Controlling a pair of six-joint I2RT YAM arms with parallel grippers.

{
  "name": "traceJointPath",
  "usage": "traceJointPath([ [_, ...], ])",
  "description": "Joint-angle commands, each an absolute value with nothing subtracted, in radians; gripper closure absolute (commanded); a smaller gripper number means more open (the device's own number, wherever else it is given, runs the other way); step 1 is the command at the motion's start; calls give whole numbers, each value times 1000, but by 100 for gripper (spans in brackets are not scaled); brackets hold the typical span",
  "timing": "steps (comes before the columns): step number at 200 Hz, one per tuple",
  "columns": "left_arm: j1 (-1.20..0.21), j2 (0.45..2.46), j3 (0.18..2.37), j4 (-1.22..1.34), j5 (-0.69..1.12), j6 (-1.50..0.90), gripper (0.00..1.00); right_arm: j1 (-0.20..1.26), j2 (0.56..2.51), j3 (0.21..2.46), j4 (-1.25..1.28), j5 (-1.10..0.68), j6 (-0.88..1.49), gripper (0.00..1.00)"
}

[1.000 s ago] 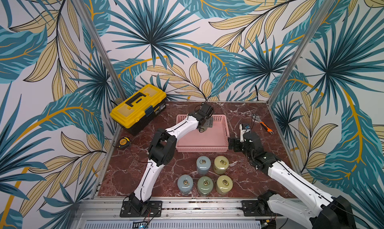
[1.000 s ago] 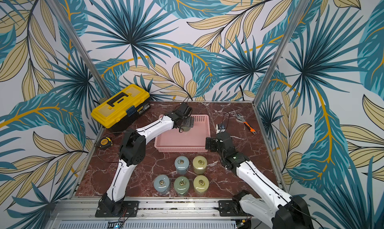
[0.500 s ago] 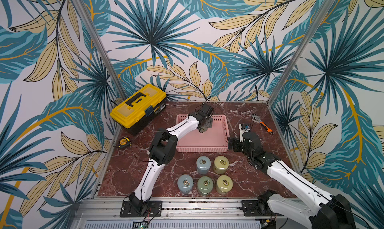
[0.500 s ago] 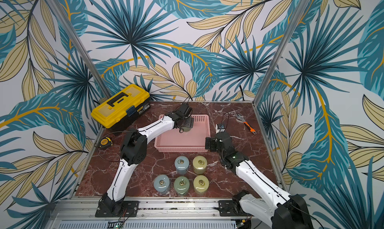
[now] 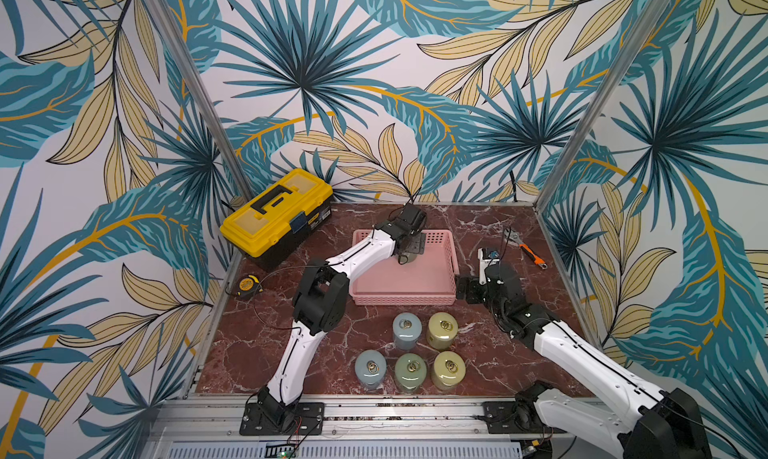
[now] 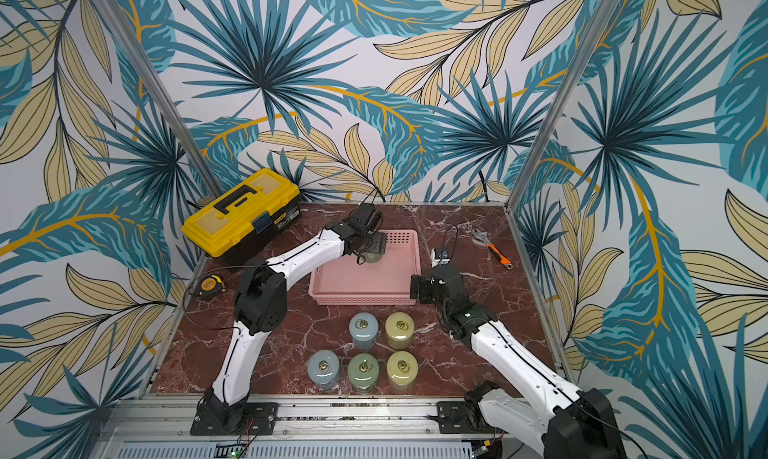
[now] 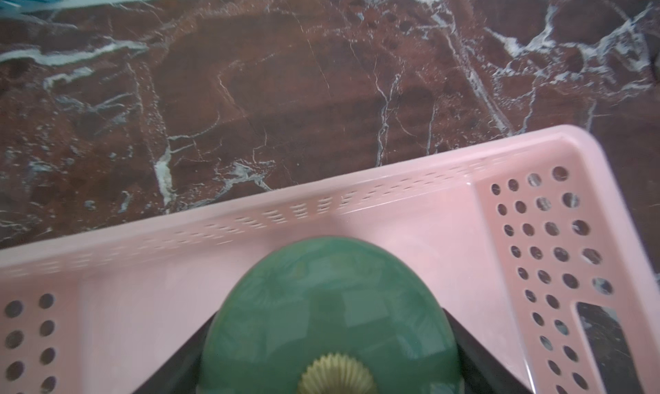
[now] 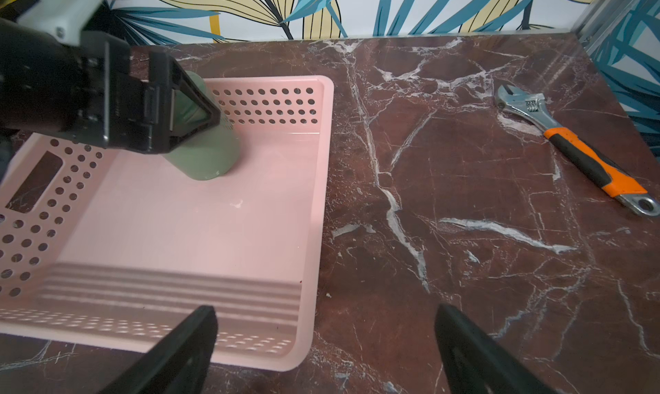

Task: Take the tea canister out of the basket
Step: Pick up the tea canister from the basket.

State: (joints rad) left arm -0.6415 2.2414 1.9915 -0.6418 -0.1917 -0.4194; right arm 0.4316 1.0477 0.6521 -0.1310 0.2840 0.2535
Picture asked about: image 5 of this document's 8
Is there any yellow black toolbox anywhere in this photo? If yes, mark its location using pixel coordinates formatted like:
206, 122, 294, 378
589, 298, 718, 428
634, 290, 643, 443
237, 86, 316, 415
220, 169, 333, 272

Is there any blue tea canister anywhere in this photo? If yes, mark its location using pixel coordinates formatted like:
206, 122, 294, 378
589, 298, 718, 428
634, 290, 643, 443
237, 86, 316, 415
355, 350, 387, 390
392, 312, 422, 351

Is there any pink perforated plastic basket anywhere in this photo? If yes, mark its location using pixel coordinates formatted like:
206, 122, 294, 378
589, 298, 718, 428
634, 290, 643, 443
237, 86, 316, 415
350, 229, 459, 306

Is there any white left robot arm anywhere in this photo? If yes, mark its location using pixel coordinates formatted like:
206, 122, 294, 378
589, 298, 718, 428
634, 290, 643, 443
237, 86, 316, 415
240, 203, 427, 436

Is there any blue front tea canister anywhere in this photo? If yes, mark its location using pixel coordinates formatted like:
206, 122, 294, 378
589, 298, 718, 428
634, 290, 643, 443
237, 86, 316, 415
355, 350, 387, 390

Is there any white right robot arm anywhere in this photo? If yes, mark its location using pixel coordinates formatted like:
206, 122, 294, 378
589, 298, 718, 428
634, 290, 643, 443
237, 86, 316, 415
455, 261, 712, 458

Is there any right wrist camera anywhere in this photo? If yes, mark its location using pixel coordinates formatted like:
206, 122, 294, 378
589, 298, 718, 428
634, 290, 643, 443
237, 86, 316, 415
477, 248, 503, 286

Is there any dark green front tea canister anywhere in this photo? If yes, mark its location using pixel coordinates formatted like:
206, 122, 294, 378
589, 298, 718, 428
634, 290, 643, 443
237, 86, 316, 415
394, 353, 428, 394

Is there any yellow black tape measure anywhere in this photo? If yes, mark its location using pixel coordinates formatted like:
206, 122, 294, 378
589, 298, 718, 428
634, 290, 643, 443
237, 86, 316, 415
226, 274, 263, 300

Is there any orange handled adjustable wrench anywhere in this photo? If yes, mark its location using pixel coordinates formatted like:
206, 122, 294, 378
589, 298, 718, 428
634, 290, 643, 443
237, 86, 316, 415
504, 228, 548, 270

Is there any yellow-green front tea canister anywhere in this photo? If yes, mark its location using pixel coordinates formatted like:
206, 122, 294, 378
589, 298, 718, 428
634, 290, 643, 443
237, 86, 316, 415
431, 351, 466, 391

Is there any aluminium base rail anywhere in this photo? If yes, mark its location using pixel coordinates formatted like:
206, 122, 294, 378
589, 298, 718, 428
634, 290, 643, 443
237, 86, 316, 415
140, 394, 667, 459

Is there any dark green tea canister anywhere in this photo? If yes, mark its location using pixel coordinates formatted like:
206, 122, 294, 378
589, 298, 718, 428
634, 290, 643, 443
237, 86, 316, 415
394, 353, 428, 394
397, 248, 424, 265

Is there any yellow-green tea canister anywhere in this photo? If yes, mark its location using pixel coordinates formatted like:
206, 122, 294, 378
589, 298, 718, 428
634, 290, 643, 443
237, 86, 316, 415
427, 312, 459, 351
431, 351, 466, 391

